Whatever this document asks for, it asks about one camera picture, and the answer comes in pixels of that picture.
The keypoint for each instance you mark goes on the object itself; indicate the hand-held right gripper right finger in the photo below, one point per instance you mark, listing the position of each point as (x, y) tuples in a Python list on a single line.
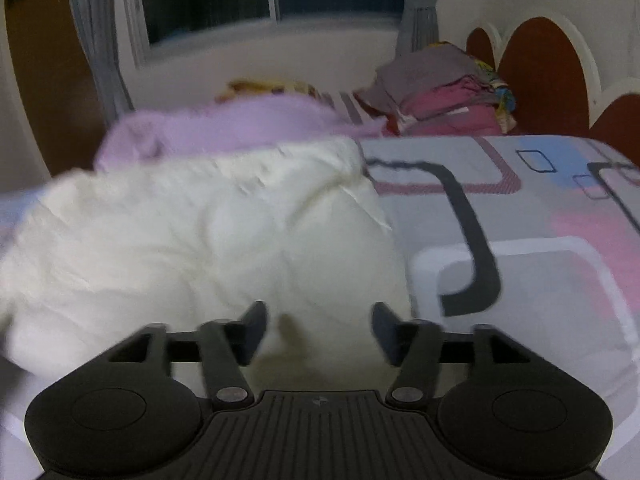
[(386, 332)]

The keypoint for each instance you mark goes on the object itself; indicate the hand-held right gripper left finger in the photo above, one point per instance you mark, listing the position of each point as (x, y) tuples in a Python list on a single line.
[(255, 332)]

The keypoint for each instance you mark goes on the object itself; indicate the white puffer jacket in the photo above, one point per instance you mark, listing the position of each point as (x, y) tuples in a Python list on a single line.
[(200, 260)]

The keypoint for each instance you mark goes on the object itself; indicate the patterned bed sheet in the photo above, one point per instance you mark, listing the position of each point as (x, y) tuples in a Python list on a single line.
[(550, 285)]

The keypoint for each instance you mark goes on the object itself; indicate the lilac blanket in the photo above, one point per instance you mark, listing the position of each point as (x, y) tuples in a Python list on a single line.
[(240, 120)]

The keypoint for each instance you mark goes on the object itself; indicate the pink folded cloth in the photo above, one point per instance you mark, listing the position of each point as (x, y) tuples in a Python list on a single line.
[(450, 110)]

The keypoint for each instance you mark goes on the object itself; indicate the yellow patterned cloth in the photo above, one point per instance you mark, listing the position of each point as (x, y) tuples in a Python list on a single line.
[(265, 87)]

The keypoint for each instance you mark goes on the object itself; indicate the grey folded cloth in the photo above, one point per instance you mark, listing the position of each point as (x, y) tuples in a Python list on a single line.
[(430, 72)]

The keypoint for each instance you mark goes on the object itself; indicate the colourful patterned cloth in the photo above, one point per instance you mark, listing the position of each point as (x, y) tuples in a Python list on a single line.
[(502, 95)]

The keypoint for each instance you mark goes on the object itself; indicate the brown and white headboard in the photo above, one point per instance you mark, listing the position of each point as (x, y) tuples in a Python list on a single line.
[(545, 75)]

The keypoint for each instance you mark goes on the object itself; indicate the grey curtain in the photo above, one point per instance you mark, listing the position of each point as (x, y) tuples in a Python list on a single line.
[(417, 10), (100, 35)]

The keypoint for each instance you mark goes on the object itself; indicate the wooden door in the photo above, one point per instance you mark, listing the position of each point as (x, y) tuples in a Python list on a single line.
[(50, 60)]

